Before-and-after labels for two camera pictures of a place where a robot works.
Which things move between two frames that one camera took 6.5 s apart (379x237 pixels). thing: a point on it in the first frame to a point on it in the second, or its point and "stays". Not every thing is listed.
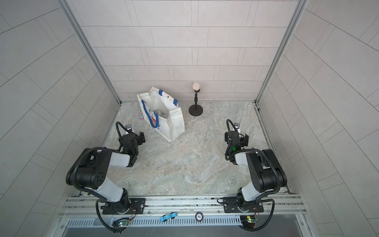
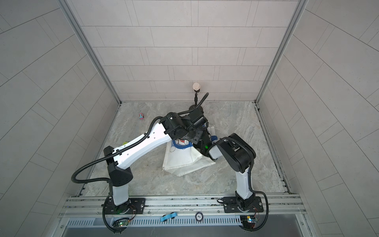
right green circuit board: [248, 221] stays
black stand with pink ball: [196, 110] stays
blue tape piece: [165, 217] stays
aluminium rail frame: [184, 207] stays
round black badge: [199, 216] stays
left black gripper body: [138, 142] to [193, 135]
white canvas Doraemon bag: [161, 112] to [182, 159]
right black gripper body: [228, 136] to [203, 147]
